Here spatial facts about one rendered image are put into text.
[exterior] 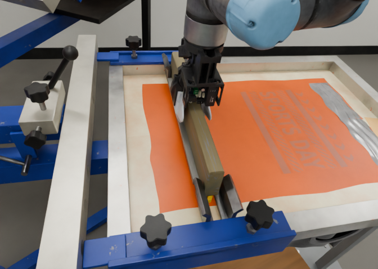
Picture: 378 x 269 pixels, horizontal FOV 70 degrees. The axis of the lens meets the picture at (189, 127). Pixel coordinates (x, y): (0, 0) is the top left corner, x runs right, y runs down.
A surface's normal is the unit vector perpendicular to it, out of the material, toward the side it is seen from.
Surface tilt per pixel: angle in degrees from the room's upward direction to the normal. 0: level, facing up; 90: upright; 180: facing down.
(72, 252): 0
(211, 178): 90
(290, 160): 0
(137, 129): 0
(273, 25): 90
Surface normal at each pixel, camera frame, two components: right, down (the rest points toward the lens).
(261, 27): 0.41, 0.67
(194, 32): -0.53, 0.56
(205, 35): -0.11, 0.69
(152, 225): 0.10, -0.71
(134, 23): 0.20, 0.70
